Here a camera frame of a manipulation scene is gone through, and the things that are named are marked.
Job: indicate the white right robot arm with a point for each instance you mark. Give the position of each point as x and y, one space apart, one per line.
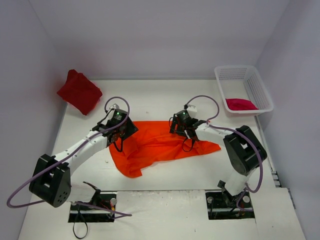
245 152

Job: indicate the white plastic basket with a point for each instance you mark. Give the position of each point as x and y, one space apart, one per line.
243 82

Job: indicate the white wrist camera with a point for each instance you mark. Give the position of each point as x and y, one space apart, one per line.
190 108
113 107

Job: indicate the folded dark red t shirt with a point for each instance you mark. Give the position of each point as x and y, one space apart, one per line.
80 92

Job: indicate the magenta t shirt in basket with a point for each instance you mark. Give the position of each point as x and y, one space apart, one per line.
237 104

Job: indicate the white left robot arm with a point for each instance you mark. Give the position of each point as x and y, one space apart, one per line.
52 174

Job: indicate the orange t shirt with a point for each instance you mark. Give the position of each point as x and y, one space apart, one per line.
153 143

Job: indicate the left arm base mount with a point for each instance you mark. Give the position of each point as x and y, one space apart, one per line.
106 200

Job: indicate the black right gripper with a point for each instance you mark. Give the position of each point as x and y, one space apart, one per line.
175 128

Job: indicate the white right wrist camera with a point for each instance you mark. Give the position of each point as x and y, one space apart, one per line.
190 108

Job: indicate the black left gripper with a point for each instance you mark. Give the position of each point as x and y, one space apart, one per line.
128 128

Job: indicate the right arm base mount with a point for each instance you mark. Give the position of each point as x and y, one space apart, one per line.
222 206

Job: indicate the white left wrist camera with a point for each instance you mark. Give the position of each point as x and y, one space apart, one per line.
113 107

